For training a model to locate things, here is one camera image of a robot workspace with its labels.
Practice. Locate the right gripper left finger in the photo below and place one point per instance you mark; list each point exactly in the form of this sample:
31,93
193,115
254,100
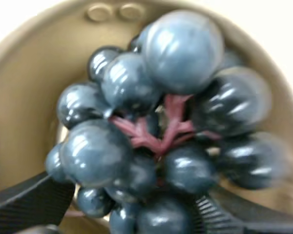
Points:
27,204

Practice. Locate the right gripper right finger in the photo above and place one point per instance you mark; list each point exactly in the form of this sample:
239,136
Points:
234,217

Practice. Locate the bunch of dark toy grapes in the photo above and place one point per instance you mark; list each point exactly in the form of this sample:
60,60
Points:
180,53

